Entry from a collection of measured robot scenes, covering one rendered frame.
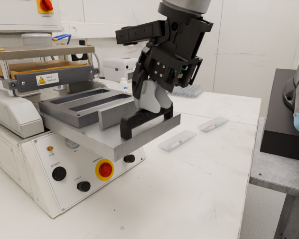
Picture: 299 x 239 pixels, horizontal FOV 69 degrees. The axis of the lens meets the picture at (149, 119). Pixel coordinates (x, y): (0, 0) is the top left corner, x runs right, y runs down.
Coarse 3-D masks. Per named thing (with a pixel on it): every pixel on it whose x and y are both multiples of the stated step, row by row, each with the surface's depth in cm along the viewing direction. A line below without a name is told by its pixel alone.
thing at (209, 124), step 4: (212, 120) 100; (216, 120) 100; (220, 120) 100; (224, 120) 100; (204, 124) 96; (208, 124) 96; (212, 124) 96; (216, 124) 96; (204, 128) 92; (208, 128) 92
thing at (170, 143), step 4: (180, 132) 89; (184, 132) 89; (188, 132) 89; (192, 132) 89; (176, 136) 85; (180, 136) 85; (184, 136) 85; (188, 136) 85; (168, 140) 82; (172, 140) 82; (176, 140) 82; (180, 140) 82; (184, 140) 82; (160, 144) 79; (164, 144) 79; (168, 144) 79; (172, 144) 79; (176, 144) 79; (168, 148) 76
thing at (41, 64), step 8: (16, 64) 67; (24, 64) 67; (32, 64) 67; (40, 64) 65; (48, 64) 67; (56, 64) 67; (64, 64) 67; (72, 64) 67; (80, 64) 68; (0, 72) 62; (16, 72) 55; (24, 72) 56; (0, 80) 64
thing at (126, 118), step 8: (136, 112) 41; (144, 112) 42; (152, 112) 43; (160, 112) 46; (168, 112) 49; (128, 120) 38; (136, 120) 40; (144, 120) 42; (120, 128) 40; (128, 128) 39; (128, 136) 39
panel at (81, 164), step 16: (32, 144) 50; (48, 144) 52; (64, 144) 55; (48, 160) 51; (64, 160) 54; (80, 160) 57; (96, 160) 60; (48, 176) 51; (80, 176) 56; (96, 176) 59; (112, 176) 63; (64, 192) 53; (80, 192) 55; (64, 208) 52
